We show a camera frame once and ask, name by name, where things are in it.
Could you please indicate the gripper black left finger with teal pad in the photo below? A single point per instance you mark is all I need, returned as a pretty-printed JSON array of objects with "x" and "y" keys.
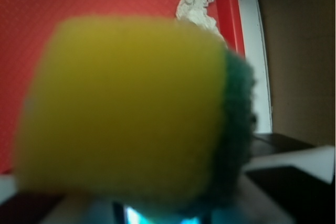
[{"x": 40, "y": 208}]

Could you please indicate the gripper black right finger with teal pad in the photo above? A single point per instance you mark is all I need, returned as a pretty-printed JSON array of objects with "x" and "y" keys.
[{"x": 306, "y": 198}]

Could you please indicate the yellow green sponge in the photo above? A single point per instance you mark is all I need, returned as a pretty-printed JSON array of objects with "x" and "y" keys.
[{"x": 152, "y": 112}]

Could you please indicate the red plastic tray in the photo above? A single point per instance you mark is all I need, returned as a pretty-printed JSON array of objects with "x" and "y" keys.
[{"x": 26, "y": 25}]

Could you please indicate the crumpled white paper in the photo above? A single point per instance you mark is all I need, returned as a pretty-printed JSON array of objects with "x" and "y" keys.
[{"x": 195, "y": 11}]

